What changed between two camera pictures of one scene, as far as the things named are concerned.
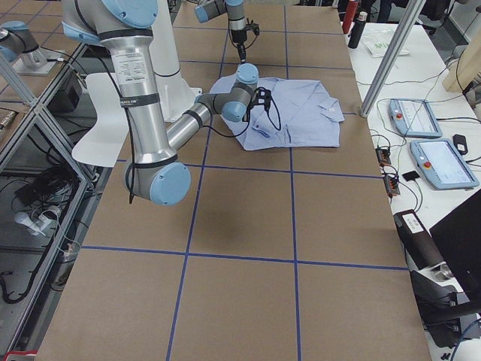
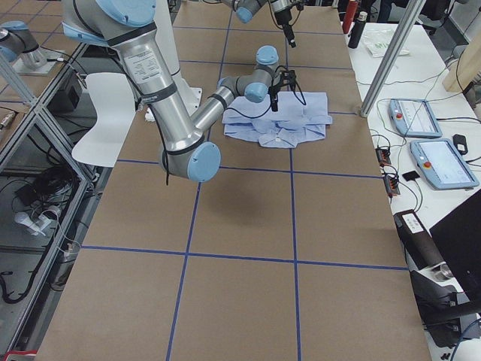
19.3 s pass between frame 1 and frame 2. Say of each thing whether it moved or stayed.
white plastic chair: stayed
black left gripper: moved
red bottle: stayed
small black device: stayed
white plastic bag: stayed
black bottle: stayed
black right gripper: moved
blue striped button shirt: moved
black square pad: stayed
